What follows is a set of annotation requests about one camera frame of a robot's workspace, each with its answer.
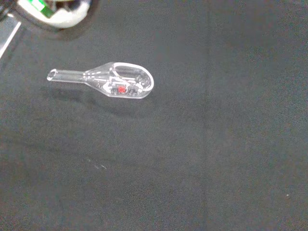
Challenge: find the clear glass weighing funnel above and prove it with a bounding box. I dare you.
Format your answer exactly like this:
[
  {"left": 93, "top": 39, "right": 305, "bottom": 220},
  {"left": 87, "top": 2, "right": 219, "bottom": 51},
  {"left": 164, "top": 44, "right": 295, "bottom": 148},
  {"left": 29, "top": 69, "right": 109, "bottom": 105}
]
[{"left": 46, "top": 62, "right": 154, "bottom": 100}]

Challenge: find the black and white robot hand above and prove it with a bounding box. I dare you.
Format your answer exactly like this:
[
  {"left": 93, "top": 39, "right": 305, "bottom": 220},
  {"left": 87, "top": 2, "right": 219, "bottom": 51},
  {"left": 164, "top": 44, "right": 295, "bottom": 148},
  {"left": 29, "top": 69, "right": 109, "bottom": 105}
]
[{"left": 17, "top": 0, "right": 92, "bottom": 29}]

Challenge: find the black bench cloth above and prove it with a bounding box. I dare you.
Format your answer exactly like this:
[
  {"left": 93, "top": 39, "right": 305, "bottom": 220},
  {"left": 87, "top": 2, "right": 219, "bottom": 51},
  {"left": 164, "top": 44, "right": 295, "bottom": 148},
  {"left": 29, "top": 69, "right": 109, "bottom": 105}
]
[{"left": 0, "top": 0, "right": 308, "bottom": 231}]

